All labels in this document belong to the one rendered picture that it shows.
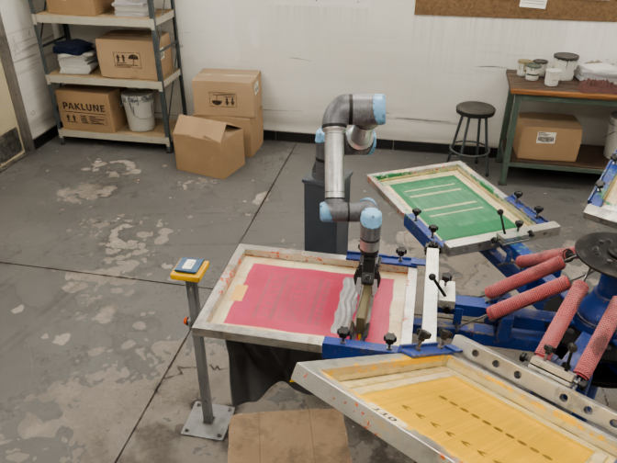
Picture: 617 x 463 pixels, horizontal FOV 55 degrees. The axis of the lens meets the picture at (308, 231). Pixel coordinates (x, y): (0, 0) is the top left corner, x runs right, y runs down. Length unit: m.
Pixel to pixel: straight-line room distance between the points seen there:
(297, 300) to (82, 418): 1.49
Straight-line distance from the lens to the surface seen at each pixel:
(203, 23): 6.19
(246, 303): 2.38
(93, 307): 4.13
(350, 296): 2.40
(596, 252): 2.23
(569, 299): 2.12
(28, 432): 3.46
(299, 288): 2.44
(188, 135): 5.56
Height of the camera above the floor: 2.41
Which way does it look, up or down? 31 degrees down
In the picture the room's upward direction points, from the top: straight up
